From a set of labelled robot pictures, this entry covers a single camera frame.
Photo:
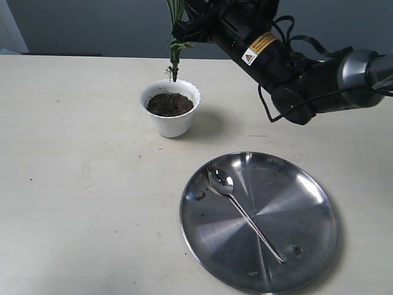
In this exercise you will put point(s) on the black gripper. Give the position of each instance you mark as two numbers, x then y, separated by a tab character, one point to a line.
242	29

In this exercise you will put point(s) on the red artificial flower plant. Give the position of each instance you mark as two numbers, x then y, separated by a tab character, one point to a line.
176	11

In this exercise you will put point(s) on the steel spork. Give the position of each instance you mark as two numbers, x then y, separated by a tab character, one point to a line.
223	184

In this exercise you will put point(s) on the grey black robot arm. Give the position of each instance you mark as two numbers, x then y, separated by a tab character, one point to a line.
301	76

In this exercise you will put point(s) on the white plastic flower pot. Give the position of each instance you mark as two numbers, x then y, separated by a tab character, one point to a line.
171	127

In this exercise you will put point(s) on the dark soil in pot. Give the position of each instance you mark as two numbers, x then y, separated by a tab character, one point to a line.
169	104

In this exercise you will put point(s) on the round steel plate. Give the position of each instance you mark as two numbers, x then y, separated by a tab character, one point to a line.
287	205

